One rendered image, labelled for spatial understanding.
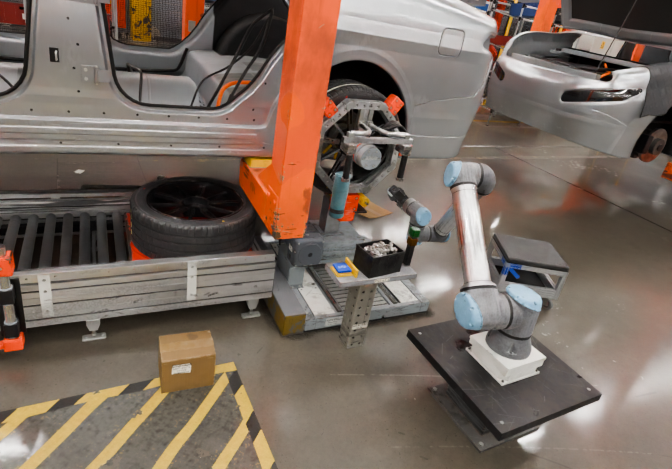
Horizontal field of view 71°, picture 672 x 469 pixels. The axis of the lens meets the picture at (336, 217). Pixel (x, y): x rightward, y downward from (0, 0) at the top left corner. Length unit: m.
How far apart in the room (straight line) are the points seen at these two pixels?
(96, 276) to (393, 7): 1.99
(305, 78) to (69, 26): 1.03
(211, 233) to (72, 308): 0.68
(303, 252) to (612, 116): 3.02
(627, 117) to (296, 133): 3.23
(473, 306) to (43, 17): 2.10
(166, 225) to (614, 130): 3.68
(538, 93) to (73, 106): 3.80
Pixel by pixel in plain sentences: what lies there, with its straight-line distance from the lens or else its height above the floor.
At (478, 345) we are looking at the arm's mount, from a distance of 2.21.
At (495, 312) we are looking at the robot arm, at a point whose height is 0.60.
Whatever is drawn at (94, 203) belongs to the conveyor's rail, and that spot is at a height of 0.32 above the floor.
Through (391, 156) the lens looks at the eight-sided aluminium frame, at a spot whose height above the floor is 0.81.
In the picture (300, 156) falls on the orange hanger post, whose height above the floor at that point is 0.94.
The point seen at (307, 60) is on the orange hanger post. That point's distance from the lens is 2.04.
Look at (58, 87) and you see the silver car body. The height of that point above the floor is 1.05.
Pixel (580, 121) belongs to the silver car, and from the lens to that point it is 4.67.
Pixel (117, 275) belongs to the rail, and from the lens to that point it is 2.36.
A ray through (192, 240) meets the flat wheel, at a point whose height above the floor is 0.43.
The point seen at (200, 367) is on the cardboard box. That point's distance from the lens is 2.19.
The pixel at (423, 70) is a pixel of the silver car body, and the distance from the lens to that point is 2.97.
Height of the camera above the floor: 1.63
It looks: 25 degrees down
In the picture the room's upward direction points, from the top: 10 degrees clockwise
